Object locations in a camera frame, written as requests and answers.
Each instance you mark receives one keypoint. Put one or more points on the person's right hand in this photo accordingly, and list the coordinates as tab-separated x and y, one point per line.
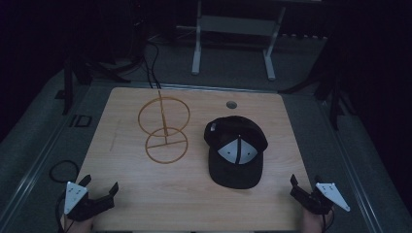
311	224

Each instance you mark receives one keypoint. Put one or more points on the white metal stand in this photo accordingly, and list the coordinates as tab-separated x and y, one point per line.
236	26

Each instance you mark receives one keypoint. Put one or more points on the black rectangular floor bracket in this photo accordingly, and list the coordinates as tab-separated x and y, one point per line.
74	120

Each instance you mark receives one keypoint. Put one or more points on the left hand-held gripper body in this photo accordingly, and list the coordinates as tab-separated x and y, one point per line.
75	197

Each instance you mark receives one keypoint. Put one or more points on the person's left hand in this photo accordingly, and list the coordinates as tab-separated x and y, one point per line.
77	226

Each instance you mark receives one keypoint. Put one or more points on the round grey table grommet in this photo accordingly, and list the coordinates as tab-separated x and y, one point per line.
231	104

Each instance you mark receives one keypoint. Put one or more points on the black baseball cap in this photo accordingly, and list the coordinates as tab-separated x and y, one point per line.
233	174

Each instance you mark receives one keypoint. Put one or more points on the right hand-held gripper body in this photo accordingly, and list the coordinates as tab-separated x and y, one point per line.
319	202

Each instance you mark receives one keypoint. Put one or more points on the black tripod stand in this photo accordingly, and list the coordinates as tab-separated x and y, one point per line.
68	87
335	106

